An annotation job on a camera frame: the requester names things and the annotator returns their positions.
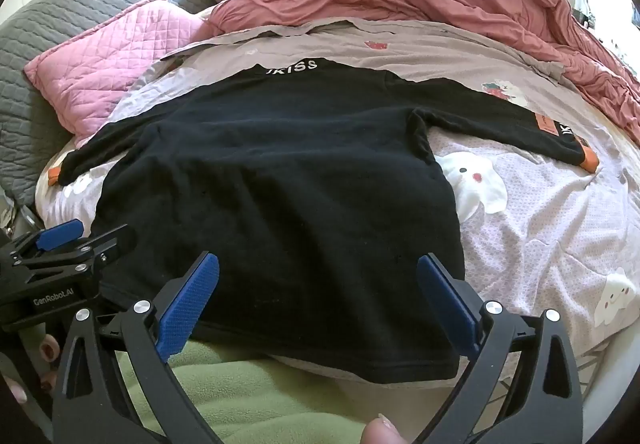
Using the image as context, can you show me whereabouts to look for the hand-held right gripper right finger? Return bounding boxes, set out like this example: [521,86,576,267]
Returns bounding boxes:
[417,253,585,444]

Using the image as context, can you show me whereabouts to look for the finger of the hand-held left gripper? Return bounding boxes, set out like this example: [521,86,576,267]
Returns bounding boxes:
[27,224,137,283]
[14,219,85,257]

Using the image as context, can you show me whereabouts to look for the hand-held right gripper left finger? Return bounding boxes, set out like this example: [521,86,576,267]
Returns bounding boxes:
[51,251,221,444]

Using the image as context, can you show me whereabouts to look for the black sweater with orange cuffs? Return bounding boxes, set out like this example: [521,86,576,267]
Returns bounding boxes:
[57,56,601,384]

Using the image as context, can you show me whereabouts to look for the person's left hand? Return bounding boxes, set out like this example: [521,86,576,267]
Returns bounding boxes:
[0,333,62,406]

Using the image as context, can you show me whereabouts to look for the person's right hand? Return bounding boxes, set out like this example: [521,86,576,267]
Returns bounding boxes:
[361,413,418,444]

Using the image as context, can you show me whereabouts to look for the mauve printed blanket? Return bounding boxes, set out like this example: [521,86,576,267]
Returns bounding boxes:
[35,16,640,390]

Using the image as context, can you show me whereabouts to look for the pink quilted pillow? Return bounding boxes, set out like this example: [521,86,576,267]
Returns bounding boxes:
[24,0,206,149]

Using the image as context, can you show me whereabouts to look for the grey quilted headboard cover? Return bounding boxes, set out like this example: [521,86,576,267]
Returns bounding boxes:
[0,0,251,212]

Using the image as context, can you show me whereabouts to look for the grey hanging cloth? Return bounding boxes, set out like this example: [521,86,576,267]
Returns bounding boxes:
[570,0,595,25]

